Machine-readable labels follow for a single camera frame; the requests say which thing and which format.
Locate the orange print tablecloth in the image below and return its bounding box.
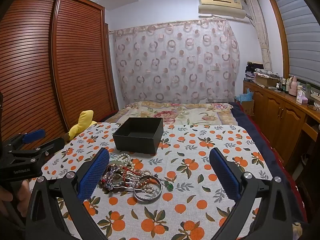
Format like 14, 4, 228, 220
41, 122, 267, 240

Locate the grey window blind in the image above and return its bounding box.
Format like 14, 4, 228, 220
271, 0, 320, 85

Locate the yellow plush toy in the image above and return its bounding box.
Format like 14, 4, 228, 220
68, 110, 97, 140

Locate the blue gift bag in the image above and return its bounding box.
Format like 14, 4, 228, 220
235, 89, 254, 103

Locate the circle print sheer curtain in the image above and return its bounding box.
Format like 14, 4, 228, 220
111, 19, 240, 105

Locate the person's left hand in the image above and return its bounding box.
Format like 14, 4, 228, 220
0, 180, 32, 217

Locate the black cardboard box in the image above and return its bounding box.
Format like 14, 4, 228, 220
112, 117, 164, 155

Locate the brown cardboard box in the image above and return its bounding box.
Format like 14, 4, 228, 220
241, 99, 255, 117

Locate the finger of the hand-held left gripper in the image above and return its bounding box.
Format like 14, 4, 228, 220
2, 129, 46, 153
10, 137, 66, 167

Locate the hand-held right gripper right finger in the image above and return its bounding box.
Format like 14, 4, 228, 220
209, 147, 293, 240

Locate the silver hair ornament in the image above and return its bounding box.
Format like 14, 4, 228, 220
101, 164, 140, 193

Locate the beige air conditioner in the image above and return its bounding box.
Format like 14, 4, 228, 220
198, 0, 247, 19

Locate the tied patterned curtain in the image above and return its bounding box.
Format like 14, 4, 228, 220
245, 0, 273, 72

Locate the wooden sideboard cabinet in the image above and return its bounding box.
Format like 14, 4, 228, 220
243, 79, 320, 170

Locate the white pearl necklace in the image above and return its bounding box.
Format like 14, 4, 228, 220
110, 153, 160, 193

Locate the wooden slatted wardrobe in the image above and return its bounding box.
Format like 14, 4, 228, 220
0, 0, 119, 153

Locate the silver bangle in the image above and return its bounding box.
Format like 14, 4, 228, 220
133, 175, 163, 202

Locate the pink tissue box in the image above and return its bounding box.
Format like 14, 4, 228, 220
296, 91, 310, 105

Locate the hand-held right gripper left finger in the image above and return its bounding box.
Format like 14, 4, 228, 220
25, 147, 110, 240

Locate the green jade bangle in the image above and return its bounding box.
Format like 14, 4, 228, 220
109, 160, 132, 173

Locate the pile of folded clothes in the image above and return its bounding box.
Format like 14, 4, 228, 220
244, 61, 281, 81

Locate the pink thermos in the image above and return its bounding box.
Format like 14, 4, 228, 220
289, 76, 299, 95

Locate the navy bed sheet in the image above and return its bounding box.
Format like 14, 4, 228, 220
230, 102, 308, 223

